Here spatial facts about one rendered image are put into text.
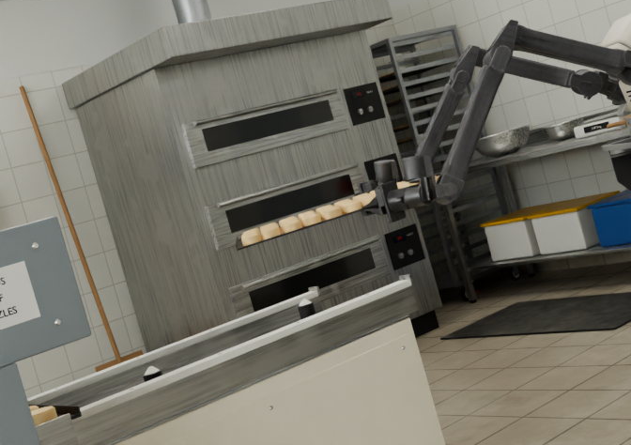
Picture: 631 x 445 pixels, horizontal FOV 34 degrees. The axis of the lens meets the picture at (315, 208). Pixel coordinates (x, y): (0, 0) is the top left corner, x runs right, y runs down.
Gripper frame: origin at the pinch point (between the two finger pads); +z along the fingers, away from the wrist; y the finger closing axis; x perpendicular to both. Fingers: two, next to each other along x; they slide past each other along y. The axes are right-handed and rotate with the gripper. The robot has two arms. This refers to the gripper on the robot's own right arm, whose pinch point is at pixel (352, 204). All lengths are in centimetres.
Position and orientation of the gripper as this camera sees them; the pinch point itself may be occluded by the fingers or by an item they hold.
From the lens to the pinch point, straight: 314.1
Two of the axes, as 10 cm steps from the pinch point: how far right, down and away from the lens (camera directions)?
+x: 7.2, -1.8, -6.7
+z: -6.4, 2.2, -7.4
